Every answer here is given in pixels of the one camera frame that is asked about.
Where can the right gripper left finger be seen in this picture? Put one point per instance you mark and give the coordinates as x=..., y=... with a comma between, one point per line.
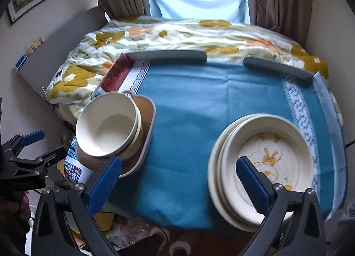
x=51, y=234

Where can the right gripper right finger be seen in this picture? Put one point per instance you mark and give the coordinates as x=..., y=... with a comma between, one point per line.
x=293, y=223

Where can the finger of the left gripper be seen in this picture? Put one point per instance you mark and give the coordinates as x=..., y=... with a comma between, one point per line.
x=45, y=160
x=30, y=137

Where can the small white ribbed bowl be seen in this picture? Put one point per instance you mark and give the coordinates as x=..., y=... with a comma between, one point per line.
x=108, y=125

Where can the yellow patterned plate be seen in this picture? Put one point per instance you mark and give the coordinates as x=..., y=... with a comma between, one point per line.
x=276, y=148

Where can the white fluted plate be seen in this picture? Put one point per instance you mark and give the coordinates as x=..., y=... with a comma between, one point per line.
x=212, y=179

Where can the pink handled baking dish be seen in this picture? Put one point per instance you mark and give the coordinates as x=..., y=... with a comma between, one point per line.
x=132, y=165

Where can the cream ceramic bowl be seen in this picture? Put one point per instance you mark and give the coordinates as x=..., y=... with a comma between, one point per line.
x=137, y=141

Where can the person's left hand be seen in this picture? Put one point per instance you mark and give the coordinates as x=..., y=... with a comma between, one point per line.
x=18, y=208

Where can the floral bed quilt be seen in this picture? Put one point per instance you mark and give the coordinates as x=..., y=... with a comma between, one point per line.
x=223, y=41

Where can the blue patterned cloth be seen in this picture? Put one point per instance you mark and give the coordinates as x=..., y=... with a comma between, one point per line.
x=195, y=101

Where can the grey tray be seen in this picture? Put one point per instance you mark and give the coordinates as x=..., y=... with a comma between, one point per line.
x=128, y=72

